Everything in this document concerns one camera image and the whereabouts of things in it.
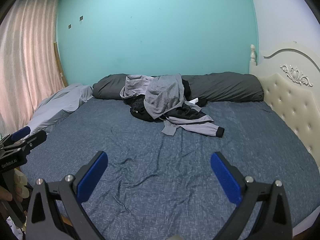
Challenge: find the wooden window frame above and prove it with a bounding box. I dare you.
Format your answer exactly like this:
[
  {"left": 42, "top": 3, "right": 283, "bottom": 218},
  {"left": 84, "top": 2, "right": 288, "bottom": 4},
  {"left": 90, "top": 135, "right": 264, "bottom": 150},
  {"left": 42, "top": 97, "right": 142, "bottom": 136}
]
[{"left": 53, "top": 42, "right": 68, "bottom": 87}]

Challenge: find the light grey blanket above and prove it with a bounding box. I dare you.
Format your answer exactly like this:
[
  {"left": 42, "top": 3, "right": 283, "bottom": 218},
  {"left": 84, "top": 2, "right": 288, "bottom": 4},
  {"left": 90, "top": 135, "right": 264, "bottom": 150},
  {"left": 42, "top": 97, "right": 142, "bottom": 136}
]
[{"left": 26, "top": 84, "right": 94, "bottom": 133}]

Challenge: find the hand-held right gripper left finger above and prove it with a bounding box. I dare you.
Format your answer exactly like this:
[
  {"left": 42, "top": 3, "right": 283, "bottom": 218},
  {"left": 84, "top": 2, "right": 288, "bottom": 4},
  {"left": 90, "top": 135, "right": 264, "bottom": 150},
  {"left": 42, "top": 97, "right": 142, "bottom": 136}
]
[{"left": 26, "top": 151, "right": 109, "bottom": 240}]

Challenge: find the grey knit sweater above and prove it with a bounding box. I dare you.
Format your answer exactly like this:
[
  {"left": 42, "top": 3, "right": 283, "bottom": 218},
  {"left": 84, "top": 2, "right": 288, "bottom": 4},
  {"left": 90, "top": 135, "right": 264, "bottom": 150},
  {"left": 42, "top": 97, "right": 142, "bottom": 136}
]
[{"left": 144, "top": 74, "right": 186, "bottom": 137}]

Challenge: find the light grey and black jacket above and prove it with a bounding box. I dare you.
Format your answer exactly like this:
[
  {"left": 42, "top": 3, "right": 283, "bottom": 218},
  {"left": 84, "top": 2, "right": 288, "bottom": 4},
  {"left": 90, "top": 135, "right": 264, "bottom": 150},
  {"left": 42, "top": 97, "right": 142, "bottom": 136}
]
[{"left": 119, "top": 74, "right": 225, "bottom": 138}]

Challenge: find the cream tufted headboard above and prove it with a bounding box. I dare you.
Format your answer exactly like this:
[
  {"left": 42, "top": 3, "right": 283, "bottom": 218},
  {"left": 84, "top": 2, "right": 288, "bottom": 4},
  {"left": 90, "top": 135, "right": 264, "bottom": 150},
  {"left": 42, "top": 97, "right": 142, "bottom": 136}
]
[{"left": 249, "top": 41, "right": 320, "bottom": 167}]

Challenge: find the pink curtain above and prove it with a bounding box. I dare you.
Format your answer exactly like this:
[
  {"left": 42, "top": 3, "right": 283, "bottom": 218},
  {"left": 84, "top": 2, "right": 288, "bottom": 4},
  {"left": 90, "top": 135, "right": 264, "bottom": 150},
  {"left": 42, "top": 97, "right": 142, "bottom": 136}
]
[{"left": 0, "top": 0, "right": 67, "bottom": 135}]

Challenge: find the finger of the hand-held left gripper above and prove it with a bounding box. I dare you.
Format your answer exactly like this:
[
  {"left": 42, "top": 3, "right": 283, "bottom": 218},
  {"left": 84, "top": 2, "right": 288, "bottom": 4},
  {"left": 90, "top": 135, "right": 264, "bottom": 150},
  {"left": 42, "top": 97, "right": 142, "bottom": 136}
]
[
  {"left": 10, "top": 127, "right": 31, "bottom": 143},
  {"left": 24, "top": 130, "right": 47, "bottom": 155}
]

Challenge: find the dark grey rolled duvet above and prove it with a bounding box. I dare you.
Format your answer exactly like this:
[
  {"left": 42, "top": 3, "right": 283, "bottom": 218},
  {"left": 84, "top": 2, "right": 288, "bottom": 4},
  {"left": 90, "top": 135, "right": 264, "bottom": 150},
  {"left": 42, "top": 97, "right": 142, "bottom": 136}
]
[{"left": 92, "top": 73, "right": 265, "bottom": 103}]

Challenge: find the black garment with white trim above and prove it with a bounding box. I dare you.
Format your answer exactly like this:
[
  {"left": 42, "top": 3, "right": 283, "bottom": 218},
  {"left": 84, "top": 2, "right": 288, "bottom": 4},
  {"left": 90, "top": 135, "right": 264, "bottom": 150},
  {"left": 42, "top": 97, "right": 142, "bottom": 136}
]
[{"left": 129, "top": 79, "right": 208, "bottom": 123}]

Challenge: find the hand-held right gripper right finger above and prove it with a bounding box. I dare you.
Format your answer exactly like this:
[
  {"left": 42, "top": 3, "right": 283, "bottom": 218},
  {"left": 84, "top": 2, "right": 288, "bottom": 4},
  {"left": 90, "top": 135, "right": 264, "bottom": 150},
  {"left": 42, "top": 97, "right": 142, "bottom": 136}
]
[{"left": 210, "top": 151, "right": 293, "bottom": 240}]

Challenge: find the person's left hand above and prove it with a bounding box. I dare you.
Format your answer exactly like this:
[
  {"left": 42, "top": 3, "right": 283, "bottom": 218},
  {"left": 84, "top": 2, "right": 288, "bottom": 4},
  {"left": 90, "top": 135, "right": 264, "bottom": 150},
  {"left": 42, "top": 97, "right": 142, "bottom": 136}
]
[{"left": 0, "top": 185, "right": 13, "bottom": 213}]

